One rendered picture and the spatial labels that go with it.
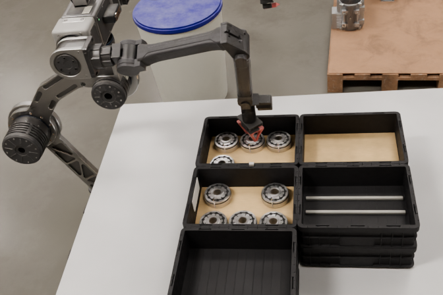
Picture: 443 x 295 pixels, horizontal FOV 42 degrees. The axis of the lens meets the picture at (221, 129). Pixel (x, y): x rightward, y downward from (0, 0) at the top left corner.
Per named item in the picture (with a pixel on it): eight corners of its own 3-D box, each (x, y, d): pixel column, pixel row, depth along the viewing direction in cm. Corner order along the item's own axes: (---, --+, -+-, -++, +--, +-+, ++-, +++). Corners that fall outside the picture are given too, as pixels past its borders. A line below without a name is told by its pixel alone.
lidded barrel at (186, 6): (237, 67, 434) (225, -20, 388) (231, 117, 391) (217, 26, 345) (162, 72, 443) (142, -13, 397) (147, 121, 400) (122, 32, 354)
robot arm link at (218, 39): (236, 13, 179) (236, 41, 175) (252, 35, 190) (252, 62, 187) (114, 41, 196) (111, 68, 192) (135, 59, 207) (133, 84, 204)
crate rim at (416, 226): (297, 232, 197) (296, 227, 195) (298, 169, 219) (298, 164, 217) (420, 232, 190) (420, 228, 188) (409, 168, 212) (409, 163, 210)
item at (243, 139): (238, 147, 240) (237, 146, 240) (242, 131, 247) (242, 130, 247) (262, 149, 237) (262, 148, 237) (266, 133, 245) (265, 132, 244)
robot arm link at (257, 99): (240, 83, 223) (240, 103, 220) (269, 81, 221) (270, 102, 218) (244, 96, 234) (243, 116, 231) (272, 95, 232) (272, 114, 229)
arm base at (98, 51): (97, 64, 203) (88, 35, 195) (120, 62, 202) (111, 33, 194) (91, 78, 196) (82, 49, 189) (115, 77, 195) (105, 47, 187)
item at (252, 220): (227, 232, 207) (227, 231, 206) (231, 211, 214) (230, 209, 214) (255, 233, 205) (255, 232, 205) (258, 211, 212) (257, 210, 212)
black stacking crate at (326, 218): (298, 249, 203) (297, 228, 195) (300, 187, 225) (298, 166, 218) (416, 250, 196) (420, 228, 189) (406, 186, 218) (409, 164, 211)
